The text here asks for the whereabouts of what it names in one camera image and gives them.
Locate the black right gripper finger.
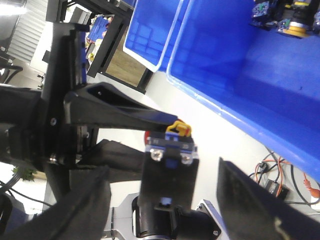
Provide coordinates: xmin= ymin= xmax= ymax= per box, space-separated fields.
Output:
xmin=0 ymin=166 xmax=111 ymax=240
xmin=216 ymin=158 xmax=320 ymax=240
xmin=138 ymin=144 xmax=200 ymax=225

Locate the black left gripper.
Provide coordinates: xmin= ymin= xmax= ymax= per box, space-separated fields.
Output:
xmin=0 ymin=29 xmax=178 ymax=172

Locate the blue plastic bin with buttons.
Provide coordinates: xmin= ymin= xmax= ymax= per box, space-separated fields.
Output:
xmin=166 ymin=0 xmax=320 ymax=180

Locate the black power adapter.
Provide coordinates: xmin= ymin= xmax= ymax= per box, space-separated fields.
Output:
xmin=264 ymin=179 xmax=289 ymax=200

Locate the green potted plant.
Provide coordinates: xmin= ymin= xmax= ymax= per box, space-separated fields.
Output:
xmin=20 ymin=168 xmax=37 ymax=181

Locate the blue plastic bin left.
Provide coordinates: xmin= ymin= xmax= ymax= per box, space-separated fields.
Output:
xmin=123 ymin=0 xmax=189 ymax=73

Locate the yellow push button in bin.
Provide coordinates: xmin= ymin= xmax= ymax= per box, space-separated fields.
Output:
xmin=276 ymin=0 xmax=312 ymax=39

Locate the orange cable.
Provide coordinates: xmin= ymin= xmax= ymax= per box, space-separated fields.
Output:
xmin=254 ymin=152 xmax=320 ymax=201

